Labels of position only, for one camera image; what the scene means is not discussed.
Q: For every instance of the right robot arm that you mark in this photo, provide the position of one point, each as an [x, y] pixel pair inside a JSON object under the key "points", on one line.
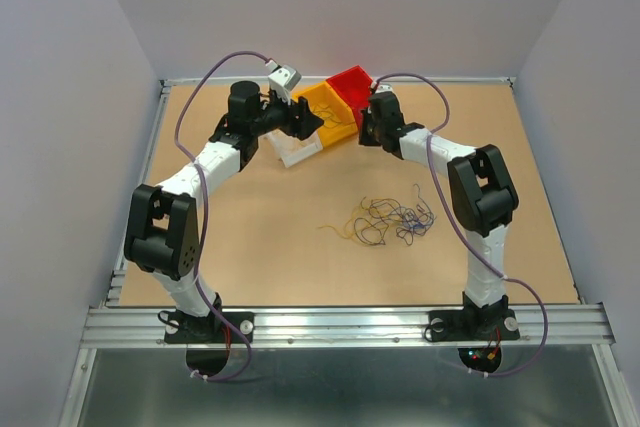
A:
{"points": [[481, 206]]}

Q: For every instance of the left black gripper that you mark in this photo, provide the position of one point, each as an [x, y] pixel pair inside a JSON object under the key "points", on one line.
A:
{"points": [[306, 122]]}

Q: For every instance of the aluminium front rail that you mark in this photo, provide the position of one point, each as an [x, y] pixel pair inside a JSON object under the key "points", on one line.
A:
{"points": [[281, 328]]}

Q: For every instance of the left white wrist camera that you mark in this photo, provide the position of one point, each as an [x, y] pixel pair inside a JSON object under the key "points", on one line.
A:
{"points": [[282, 80]]}

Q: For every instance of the yellow plastic bin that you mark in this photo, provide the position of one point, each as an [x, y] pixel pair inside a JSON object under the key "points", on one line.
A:
{"points": [[325, 103]]}

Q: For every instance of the white plastic bin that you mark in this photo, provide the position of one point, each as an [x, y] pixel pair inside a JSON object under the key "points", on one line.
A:
{"points": [[290, 150]]}

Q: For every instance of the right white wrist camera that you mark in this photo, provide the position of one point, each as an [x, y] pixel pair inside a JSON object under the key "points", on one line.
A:
{"points": [[377, 88]]}

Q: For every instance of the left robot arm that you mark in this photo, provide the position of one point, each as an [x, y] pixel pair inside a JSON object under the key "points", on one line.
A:
{"points": [[167, 223]]}

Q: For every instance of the red plastic bin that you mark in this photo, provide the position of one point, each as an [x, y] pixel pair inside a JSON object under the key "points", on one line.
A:
{"points": [[353, 87]]}

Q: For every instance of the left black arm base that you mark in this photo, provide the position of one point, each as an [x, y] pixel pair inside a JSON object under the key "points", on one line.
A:
{"points": [[182, 329]]}

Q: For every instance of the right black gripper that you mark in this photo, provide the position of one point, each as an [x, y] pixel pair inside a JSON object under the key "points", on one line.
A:
{"points": [[364, 138]]}

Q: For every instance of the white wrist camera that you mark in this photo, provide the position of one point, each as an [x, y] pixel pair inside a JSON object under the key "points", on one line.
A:
{"points": [[282, 80], [377, 88]]}

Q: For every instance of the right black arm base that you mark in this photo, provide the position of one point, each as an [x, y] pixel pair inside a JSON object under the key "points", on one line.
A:
{"points": [[467, 325]]}

